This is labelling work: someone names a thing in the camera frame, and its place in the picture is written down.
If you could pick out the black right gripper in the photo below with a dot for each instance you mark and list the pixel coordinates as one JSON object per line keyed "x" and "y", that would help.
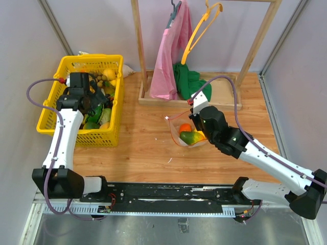
{"x": 192, "y": 116}

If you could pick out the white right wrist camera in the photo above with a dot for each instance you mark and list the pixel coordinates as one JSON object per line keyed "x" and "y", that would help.
{"x": 198, "y": 103}

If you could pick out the yellow orange fruit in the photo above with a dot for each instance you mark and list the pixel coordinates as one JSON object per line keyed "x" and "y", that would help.
{"x": 105, "y": 126}

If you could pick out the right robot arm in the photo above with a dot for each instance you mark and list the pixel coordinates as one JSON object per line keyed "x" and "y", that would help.
{"x": 302, "y": 189}

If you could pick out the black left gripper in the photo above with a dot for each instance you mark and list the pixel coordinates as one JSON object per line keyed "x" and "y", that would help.
{"x": 97, "y": 97}

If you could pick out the green orange mango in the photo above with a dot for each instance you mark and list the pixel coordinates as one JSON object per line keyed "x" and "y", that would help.
{"x": 190, "y": 138}

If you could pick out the wooden clothes rack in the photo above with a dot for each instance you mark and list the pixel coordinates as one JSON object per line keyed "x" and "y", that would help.
{"x": 222, "y": 89}

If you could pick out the green cabbage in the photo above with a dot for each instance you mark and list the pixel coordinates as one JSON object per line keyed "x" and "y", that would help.
{"x": 106, "y": 116}

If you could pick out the yellow apple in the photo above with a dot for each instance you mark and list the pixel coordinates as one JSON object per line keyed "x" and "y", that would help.
{"x": 201, "y": 133}

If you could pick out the pink shirt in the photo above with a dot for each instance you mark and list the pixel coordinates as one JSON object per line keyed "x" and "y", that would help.
{"x": 174, "y": 39}

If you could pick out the yellow plastic basket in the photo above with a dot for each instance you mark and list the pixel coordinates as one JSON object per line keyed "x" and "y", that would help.
{"x": 91, "y": 62}

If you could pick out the grey clothes hanger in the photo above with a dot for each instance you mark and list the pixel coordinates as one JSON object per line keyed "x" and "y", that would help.
{"x": 174, "y": 13}

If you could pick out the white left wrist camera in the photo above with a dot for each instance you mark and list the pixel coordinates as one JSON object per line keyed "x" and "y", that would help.
{"x": 66, "y": 81}

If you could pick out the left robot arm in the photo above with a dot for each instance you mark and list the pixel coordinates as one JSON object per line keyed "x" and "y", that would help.
{"x": 56, "y": 179}

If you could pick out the yellow lemon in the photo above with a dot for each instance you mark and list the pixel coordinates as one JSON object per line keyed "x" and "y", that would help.
{"x": 110, "y": 74}

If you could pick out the brown longan bunch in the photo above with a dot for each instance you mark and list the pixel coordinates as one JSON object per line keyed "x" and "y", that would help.
{"x": 100, "y": 79}

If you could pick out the clear zip top bag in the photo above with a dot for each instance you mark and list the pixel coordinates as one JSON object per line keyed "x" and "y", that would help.
{"x": 174, "y": 121}

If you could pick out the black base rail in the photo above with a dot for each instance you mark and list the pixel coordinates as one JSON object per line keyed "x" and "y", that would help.
{"x": 171, "y": 200}

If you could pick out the green cloth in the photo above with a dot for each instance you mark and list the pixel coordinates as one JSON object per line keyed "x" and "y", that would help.
{"x": 187, "y": 81}

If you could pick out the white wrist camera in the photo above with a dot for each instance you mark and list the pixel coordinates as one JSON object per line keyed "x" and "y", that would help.
{"x": 198, "y": 103}
{"x": 66, "y": 81}

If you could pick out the yellow clothes hanger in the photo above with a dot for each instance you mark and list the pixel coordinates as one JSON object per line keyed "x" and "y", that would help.
{"x": 199, "y": 33}

